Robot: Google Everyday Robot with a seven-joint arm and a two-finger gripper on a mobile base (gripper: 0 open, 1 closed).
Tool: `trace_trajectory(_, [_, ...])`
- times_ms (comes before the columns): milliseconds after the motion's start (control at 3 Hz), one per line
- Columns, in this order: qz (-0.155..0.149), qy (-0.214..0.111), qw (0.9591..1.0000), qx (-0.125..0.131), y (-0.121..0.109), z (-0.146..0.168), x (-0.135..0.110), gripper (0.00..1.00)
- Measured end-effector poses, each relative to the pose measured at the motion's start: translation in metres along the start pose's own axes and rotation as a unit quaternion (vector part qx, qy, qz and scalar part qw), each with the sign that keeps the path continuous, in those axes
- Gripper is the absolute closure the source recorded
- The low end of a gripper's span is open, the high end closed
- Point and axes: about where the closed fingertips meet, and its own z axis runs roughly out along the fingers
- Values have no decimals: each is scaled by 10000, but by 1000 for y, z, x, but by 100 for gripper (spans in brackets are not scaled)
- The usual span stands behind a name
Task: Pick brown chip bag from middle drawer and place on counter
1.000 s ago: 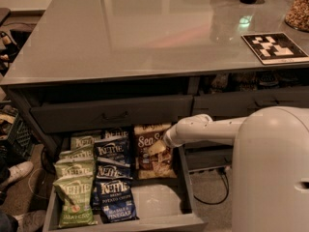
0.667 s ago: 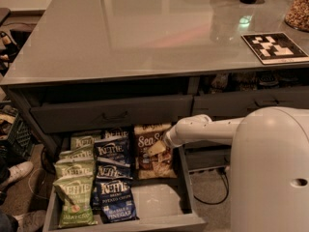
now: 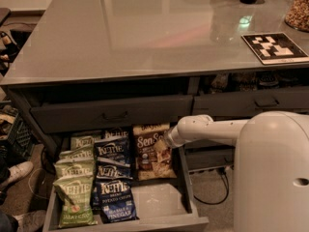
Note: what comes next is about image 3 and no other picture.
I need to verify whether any open grey middle drawer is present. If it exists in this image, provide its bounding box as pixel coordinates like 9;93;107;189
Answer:
42;126;211;232

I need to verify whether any back green chip bag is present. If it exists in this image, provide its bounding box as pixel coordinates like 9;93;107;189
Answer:
70;130;101;150

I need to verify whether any grey top left drawer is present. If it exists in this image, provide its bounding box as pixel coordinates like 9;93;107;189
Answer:
31;95;193;133

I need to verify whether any back blue chip bag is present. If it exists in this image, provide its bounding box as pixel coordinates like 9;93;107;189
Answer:
102;128;129;139

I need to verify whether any white sneaker lower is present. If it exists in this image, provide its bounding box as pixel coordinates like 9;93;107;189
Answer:
14;210;46;232

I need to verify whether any grey top right drawer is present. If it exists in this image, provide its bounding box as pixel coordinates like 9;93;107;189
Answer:
192;86;309;118

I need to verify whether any black plastic crate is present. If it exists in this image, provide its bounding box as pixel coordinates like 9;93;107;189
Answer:
0;104;34;165

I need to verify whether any front green jalapeno chip bag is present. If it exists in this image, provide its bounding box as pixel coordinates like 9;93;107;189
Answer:
53;174;98;228

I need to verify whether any front blue vinegar chip bag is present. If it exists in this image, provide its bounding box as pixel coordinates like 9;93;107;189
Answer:
96;180;137;223

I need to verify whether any grey bottom right drawer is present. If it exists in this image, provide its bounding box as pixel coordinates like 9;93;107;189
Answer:
185;148;234;172

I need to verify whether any black power cable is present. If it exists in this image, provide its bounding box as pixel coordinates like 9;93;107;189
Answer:
192;166;236;207

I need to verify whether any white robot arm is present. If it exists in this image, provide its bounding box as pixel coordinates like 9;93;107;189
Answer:
164;111;309;232

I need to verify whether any grey cabinet counter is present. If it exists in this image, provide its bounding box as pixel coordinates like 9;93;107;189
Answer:
2;0;308;157

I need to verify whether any brown sea salt chip bag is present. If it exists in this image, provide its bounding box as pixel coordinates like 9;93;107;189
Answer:
133;123;177;181

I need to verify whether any black white fiducial marker board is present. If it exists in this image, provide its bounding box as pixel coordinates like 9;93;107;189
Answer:
241;32;309;65

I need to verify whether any glass jar of nuts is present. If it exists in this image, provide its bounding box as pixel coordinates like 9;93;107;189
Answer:
285;0;309;32

